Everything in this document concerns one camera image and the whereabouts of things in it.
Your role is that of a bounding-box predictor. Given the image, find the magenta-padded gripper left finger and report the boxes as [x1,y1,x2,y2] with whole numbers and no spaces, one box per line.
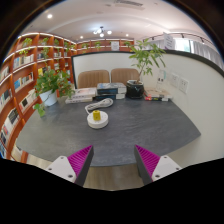
[45,144,95,187]

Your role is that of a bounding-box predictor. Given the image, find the ceiling air vent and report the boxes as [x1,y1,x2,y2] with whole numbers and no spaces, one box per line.
[113,0,144,8]

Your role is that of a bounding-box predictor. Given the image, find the round white power strip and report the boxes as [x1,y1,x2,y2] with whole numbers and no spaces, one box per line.
[86,110,110,130]

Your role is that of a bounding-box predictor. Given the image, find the white hanging banner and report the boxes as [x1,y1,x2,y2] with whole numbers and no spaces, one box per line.
[163,32,176,51]

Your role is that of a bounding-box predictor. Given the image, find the orange wooden shelf unit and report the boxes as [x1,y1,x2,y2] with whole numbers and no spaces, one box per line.
[0,31,135,164]

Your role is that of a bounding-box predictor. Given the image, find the small tree in black pot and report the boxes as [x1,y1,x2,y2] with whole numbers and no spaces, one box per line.
[125,37,167,100]

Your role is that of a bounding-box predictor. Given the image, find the multi-bulb ceiling lamp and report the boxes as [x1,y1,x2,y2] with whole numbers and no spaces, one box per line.
[93,26,113,38]

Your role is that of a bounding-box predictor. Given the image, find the beige book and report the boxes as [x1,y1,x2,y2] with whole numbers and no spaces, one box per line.
[144,87,174,100]

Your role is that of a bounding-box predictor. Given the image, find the leafy plant in white pot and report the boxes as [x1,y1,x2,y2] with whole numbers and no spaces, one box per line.
[33,68,76,118]

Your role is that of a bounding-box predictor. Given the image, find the tan upholstered chair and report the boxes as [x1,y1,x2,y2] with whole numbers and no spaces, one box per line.
[77,69,111,89]
[110,67,141,86]

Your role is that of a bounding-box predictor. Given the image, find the thick dark blue book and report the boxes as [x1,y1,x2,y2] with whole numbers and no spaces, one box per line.
[96,82,128,95]

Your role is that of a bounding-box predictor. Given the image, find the recessed ceiling lights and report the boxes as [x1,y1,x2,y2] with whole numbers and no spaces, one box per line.
[46,13,130,40]

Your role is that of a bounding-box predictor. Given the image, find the thin white book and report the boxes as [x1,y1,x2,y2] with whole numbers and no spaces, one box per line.
[64,95,94,105]

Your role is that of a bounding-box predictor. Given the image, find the white wall socket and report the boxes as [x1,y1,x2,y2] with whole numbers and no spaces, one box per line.
[169,72,180,88]
[178,77,190,95]

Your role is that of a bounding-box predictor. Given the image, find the red and black book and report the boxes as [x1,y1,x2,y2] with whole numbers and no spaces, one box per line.
[143,95,170,103]

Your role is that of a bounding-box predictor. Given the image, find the black track light rail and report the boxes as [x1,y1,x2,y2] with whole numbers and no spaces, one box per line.
[143,31,214,44]

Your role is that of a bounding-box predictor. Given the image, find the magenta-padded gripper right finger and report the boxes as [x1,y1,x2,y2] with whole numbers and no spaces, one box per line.
[133,144,183,187]

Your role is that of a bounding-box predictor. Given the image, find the clear acrylic sign stand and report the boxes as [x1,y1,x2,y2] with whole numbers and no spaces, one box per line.
[156,68,168,92]

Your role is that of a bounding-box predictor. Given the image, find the yellow charger block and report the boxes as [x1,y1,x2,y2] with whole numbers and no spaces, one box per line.
[92,110,101,122]

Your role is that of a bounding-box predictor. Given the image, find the white book with picture cover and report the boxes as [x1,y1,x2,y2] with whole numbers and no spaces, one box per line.
[71,87,98,99]

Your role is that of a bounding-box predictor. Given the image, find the white sheer curtain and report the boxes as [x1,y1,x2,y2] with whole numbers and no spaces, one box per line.
[191,40,224,69]

